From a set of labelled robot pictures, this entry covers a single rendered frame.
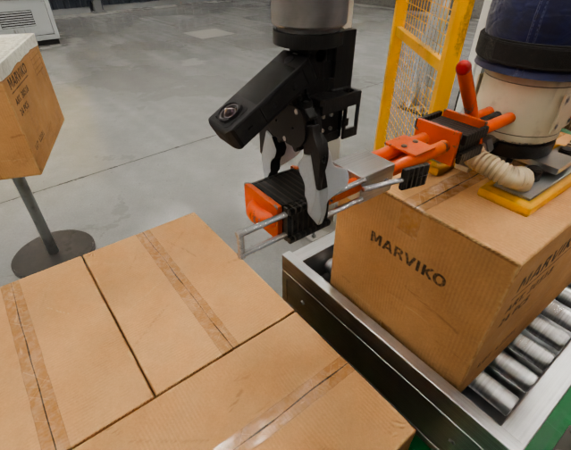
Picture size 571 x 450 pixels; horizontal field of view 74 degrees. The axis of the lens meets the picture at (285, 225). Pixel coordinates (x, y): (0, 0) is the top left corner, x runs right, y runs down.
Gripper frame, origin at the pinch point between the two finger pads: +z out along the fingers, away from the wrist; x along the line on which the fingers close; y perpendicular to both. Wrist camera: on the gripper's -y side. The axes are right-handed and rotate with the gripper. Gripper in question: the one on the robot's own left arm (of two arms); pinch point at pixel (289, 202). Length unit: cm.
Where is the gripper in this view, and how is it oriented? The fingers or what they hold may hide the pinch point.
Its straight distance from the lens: 49.0
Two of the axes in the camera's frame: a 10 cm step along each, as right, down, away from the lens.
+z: 0.0, 8.0, 6.0
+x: -6.0, -4.8, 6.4
